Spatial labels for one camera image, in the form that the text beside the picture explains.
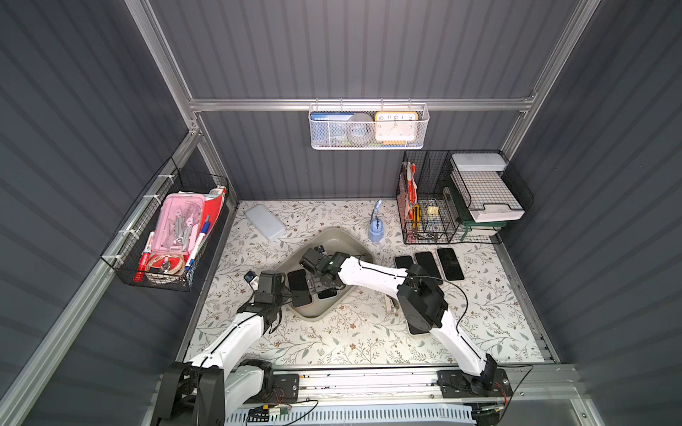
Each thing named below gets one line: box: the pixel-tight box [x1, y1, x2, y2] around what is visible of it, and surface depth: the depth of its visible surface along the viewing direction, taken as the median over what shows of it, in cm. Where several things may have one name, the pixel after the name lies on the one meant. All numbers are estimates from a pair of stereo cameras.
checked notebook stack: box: [450, 152, 526, 223], surface depth 101 cm
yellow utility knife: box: [412, 204, 421, 229], surface depth 114 cm
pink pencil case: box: [151, 192, 206, 255], surface depth 73 cm
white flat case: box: [245, 204, 287, 241], surface depth 113 cm
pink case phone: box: [287, 268, 314, 308], surface depth 91 cm
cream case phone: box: [413, 251, 444, 281], surface depth 101 cm
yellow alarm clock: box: [373, 110, 420, 146], surface depth 90 cm
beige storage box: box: [277, 227, 374, 322], surface depth 89 cm
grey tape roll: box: [345, 112, 375, 147], surface depth 89 cm
